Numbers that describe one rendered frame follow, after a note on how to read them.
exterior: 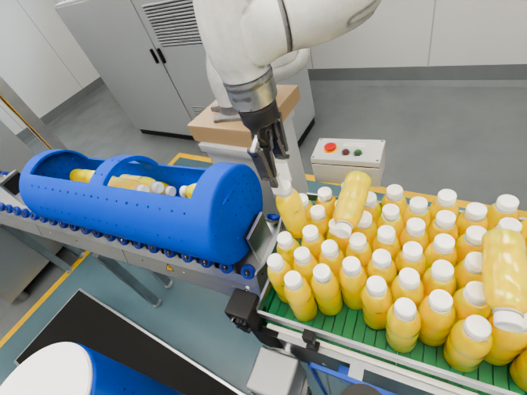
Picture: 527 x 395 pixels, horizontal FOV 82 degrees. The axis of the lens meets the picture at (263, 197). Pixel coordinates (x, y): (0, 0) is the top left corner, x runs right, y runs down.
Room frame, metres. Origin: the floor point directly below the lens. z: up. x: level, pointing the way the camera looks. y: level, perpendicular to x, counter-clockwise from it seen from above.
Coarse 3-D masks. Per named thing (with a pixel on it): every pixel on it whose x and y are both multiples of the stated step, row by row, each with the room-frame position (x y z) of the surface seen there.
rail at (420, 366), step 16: (272, 320) 0.34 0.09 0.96; (288, 320) 0.32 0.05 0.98; (320, 336) 0.26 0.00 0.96; (336, 336) 0.24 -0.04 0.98; (368, 352) 0.20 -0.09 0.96; (384, 352) 0.18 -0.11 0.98; (416, 368) 0.14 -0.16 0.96; (432, 368) 0.12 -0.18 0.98; (464, 384) 0.09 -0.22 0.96; (480, 384) 0.08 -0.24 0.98
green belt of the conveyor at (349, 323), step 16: (272, 288) 0.46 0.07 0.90; (272, 304) 0.41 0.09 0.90; (288, 304) 0.39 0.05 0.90; (320, 320) 0.32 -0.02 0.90; (336, 320) 0.31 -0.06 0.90; (352, 320) 0.29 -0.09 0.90; (352, 336) 0.26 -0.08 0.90; (368, 336) 0.24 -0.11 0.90; (384, 336) 0.23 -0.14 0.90; (416, 352) 0.18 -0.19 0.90; (432, 352) 0.17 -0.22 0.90; (448, 368) 0.13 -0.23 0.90; (480, 368) 0.11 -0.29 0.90; (496, 368) 0.10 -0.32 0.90; (496, 384) 0.08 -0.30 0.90; (512, 384) 0.07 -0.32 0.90
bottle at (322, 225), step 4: (324, 216) 0.51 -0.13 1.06; (328, 216) 0.51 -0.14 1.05; (312, 220) 0.52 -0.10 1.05; (316, 220) 0.50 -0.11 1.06; (320, 220) 0.50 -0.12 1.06; (324, 220) 0.50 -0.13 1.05; (328, 220) 0.50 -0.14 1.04; (312, 224) 0.51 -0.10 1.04; (316, 224) 0.50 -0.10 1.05; (320, 224) 0.50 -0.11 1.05; (324, 224) 0.49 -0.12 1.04; (328, 224) 0.50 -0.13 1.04; (320, 228) 0.49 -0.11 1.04; (324, 228) 0.49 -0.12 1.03; (328, 228) 0.49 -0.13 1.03; (320, 232) 0.49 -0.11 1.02; (324, 232) 0.49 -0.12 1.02; (324, 236) 0.49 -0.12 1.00
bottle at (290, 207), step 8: (296, 192) 0.53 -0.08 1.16; (280, 200) 0.52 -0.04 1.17; (288, 200) 0.51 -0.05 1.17; (296, 200) 0.51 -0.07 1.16; (280, 208) 0.51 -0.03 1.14; (288, 208) 0.50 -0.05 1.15; (296, 208) 0.50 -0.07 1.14; (304, 208) 0.52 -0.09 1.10; (288, 216) 0.50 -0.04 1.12; (296, 216) 0.50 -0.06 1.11; (304, 216) 0.51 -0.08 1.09; (288, 224) 0.51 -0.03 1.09; (296, 224) 0.50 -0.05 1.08; (304, 224) 0.50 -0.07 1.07; (296, 232) 0.50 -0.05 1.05
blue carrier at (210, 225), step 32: (32, 160) 1.12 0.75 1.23; (64, 160) 1.20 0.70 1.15; (96, 160) 1.17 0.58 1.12; (128, 160) 0.89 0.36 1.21; (32, 192) 1.00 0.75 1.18; (64, 192) 0.89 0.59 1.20; (96, 192) 0.80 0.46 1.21; (128, 192) 0.72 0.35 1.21; (224, 192) 0.59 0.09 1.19; (256, 192) 0.68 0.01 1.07; (96, 224) 0.77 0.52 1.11; (128, 224) 0.68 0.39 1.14; (160, 224) 0.60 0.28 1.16; (192, 224) 0.54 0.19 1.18; (224, 224) 0.55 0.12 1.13; (224, 256) 0.50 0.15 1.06
